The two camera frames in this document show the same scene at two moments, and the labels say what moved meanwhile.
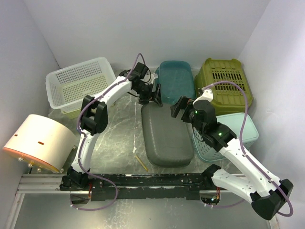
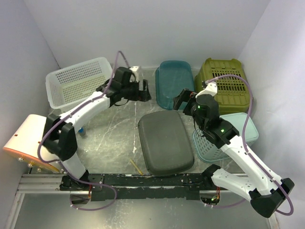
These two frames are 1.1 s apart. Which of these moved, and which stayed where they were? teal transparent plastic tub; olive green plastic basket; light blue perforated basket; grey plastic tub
Moved: grey plastic tub
Stayed: olive green plastic basket; light blue perforated basket; teal transparent plastic tub
